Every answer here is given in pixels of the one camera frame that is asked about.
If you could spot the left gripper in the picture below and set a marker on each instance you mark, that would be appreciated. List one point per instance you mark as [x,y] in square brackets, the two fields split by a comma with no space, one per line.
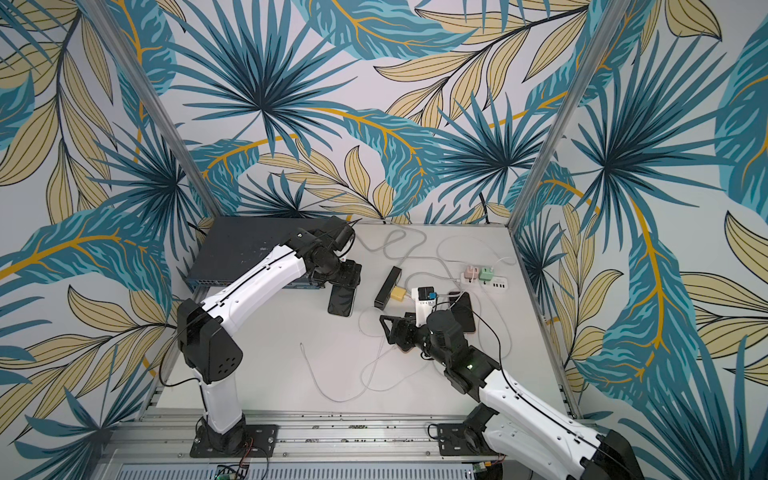
[351,277]

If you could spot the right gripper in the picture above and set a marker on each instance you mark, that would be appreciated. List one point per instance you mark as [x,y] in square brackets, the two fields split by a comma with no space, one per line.
[405,334]

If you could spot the black phone grey case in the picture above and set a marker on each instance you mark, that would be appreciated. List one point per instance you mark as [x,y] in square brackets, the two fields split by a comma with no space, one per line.
[341,301]

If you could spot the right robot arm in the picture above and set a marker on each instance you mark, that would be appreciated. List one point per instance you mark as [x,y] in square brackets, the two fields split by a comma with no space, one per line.
[509,419]

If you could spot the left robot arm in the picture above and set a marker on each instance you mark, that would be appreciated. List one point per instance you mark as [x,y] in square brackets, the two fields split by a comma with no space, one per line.
[206,330]

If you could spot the black phone by power strip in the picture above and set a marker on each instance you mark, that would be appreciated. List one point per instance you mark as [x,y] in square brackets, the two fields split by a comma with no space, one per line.
[462,309]

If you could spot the yellow charger adapter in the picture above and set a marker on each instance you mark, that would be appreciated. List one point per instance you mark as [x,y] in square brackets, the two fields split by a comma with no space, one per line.
[398,294]

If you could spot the black power bank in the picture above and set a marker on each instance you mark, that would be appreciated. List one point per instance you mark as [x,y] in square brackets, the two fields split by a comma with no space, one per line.
[382,297]

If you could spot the pink plug adapter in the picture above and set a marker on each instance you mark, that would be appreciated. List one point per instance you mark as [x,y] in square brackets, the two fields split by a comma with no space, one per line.
[471,273]

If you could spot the green plug adapter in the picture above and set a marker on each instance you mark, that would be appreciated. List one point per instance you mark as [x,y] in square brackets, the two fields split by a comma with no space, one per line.
[486,274]

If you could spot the white power strip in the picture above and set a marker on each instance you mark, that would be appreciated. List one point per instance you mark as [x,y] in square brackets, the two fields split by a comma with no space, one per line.
[496,284]

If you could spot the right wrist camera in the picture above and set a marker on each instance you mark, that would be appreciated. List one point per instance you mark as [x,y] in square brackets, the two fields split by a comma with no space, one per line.
[425,299]

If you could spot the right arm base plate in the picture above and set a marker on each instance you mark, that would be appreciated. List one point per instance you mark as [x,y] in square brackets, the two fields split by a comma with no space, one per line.
[461,440]

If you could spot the grey network switch box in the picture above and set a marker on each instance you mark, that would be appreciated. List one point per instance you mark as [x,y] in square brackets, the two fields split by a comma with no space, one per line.
[234,245]

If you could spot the aluminium rail frame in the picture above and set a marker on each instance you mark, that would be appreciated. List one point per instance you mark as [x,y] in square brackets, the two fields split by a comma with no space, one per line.
[309,446]

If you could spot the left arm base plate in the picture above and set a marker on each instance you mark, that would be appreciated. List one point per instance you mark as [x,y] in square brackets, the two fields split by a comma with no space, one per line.
[255,441]

